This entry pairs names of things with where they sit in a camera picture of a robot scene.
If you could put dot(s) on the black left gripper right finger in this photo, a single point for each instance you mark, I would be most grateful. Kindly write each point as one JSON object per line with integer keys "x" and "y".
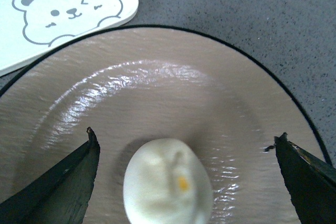
{"x": 309, "y": 181}

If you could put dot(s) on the white steamed bun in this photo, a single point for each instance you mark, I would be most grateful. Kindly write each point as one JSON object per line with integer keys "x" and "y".
{"x": 165, "y": 182}

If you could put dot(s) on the cream bear print tray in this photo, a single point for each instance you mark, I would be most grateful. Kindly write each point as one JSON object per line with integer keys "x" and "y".
{"x": 30, "y": 28}

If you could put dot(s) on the beige plate with black rim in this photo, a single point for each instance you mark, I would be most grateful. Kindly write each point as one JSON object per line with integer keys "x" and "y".
{"x": 138, "y": 84}

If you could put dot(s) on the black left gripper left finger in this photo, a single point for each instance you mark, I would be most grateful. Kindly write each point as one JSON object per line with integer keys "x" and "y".
{"x": 61, "y": 194}

